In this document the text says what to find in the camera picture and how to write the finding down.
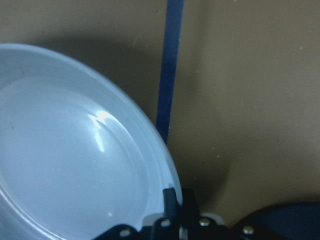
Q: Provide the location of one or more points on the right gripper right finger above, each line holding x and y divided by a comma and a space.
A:
189, 209

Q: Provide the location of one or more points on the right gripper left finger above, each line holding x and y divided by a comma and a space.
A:
171, 208

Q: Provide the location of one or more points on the blue plate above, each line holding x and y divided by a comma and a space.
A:
77, 155

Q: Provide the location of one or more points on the dark blue pot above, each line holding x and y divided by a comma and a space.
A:
294, 221

